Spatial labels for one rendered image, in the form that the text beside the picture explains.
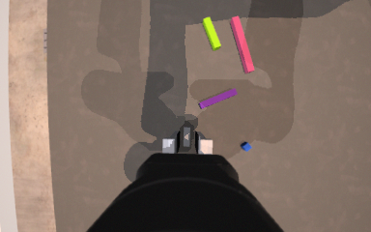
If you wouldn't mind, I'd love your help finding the small blue cube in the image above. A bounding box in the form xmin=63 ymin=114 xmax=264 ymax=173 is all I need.
xmin=241 ymin=142 xmax=252 ymax=151

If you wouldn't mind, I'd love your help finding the light grey rod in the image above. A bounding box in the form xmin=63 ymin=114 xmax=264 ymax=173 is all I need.
xmin=184 ymin=127 xmax=190 ymax=147

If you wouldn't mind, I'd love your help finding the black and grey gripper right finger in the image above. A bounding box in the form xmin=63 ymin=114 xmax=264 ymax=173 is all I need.
xmin=195 ymin=131 xmax=213 ymax=155

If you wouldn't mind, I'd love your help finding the purple rod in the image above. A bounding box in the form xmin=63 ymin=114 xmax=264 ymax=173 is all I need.
xmin=199 ymin=89 xmax=238 ymax=109

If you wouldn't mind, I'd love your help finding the lime green rod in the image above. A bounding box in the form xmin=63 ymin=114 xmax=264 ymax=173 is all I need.
xmin=203 ymin=17 xmax=220 ymax=50

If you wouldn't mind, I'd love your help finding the pink rod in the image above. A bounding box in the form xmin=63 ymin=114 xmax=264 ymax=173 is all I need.
xmin=230 ymin=16 xmax=254 ymax=73

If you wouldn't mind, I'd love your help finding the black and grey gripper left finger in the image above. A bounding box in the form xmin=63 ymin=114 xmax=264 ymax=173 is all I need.
xmin=162 ymin=131 xmax=180 ymax=154

